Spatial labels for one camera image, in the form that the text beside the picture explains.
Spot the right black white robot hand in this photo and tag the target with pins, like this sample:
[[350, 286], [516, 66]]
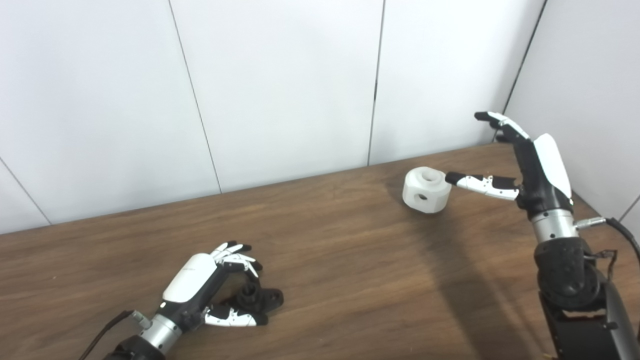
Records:
[[550, 165]]

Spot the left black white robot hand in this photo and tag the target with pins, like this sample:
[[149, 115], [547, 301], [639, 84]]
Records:
[[192, 277]]

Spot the black flanged holder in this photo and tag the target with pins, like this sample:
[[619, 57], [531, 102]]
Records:
[[257, 297]]

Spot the round white piece with holes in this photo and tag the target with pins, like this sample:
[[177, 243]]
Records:
[[432, 195]]

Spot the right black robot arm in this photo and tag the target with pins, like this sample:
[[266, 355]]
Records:
[[567, 275]]

